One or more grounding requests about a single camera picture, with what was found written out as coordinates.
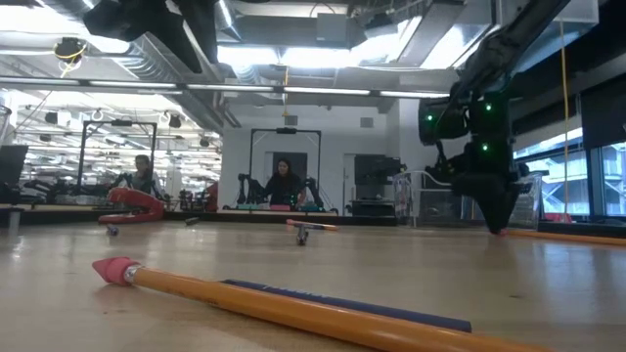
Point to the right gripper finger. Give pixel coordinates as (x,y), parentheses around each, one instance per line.
(486,205)
(503,210)

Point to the yellow pencil pink eraser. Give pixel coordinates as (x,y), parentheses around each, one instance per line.
(293,313)
(587,239)
(320,226)

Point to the blue pen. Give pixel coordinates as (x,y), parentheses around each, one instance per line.
(420,317)

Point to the dark crayon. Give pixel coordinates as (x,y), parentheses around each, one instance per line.
(302,238)

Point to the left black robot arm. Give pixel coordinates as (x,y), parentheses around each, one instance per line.
(127,19)

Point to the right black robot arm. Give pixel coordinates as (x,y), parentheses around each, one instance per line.
(508,44)

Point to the small red object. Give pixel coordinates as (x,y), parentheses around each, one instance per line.
(557,218)

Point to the low black box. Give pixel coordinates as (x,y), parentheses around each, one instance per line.
(371,207)

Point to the black cabinet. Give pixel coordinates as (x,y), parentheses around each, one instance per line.
(374,170)

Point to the black window blind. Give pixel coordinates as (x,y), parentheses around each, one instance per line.
(604,122)

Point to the grey ceiling unit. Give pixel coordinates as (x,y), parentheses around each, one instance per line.
(332,27)

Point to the long ceiling light bar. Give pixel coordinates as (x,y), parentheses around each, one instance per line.
(323,91)

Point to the person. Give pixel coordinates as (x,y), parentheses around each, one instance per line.
(283,187)
(143,182)

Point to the dark red object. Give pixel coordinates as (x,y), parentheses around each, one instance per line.
(211,195)

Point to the black pen white lettering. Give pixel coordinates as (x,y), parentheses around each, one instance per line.
(192,221)

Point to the black pen near top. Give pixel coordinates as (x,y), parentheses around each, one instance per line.
(112,230)

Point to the black monitor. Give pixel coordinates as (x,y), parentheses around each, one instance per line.
(12,163)

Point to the round metal air duct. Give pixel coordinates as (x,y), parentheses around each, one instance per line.
(227,12)

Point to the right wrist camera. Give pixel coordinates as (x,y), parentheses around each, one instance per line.
(440,173)

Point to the black camera gantry frame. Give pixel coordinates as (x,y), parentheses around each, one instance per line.
(120,123)
(286,130)

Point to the square wall vent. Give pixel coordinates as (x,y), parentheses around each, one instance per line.
(291,120)
(367,122)

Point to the black table frame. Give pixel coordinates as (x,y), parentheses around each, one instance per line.
(352,220)

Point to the grey metal post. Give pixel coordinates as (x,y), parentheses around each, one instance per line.
(13,222)

